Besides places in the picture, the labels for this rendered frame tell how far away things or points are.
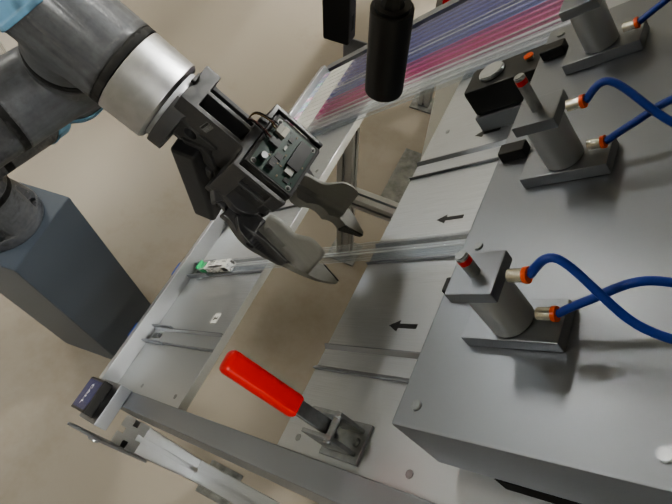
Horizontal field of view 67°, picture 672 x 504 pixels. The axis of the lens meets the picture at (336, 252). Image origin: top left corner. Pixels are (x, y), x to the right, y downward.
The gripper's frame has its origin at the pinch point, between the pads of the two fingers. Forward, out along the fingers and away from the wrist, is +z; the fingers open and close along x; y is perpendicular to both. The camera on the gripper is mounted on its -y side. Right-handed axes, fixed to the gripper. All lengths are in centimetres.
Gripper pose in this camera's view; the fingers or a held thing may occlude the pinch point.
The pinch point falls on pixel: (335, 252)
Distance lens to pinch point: 51.2
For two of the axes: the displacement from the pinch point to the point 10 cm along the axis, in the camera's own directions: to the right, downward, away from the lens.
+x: 4.3, -7.8, 4.5
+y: 5.2, -1.9, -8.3
